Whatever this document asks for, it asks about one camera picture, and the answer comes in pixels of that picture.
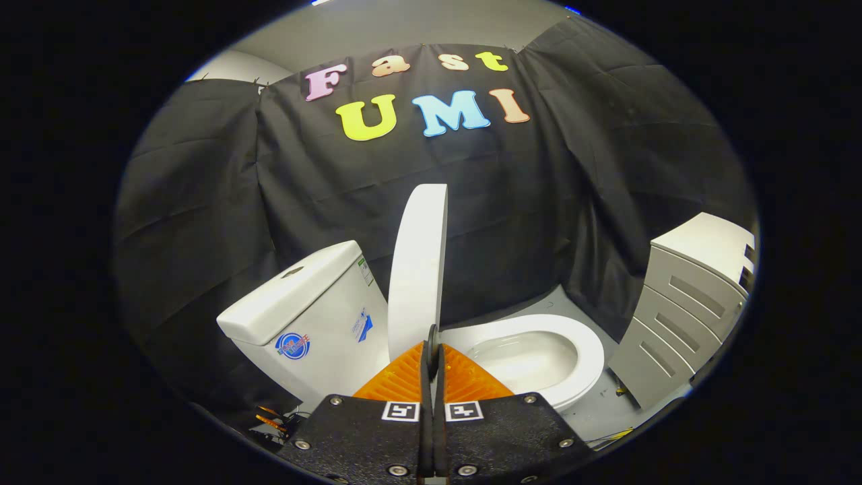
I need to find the white ceramic toilet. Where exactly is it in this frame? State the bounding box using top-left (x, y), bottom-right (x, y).
top-left (216, 240), bottom-right (605, 414)

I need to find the black floor cable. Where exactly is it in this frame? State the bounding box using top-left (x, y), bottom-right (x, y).
top-left (585, 427), bottom-right (636, 451)

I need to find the white drawer cabinet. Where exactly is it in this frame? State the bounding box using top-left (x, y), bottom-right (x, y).
top-left (608, 212), bottom-right (756, 411)

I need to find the white toilet lid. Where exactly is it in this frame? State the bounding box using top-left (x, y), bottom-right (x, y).
top-left (387, 183), bottom-right (449, 366)

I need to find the black backdrop cloth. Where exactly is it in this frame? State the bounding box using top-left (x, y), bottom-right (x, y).
top-left (114, 17), bottom-right (759, 420)

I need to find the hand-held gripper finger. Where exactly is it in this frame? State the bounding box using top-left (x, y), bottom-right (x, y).
top-left (434, 340), bottom-right (594, 483)
top-left (279, 340), bottom-right (433, 483)

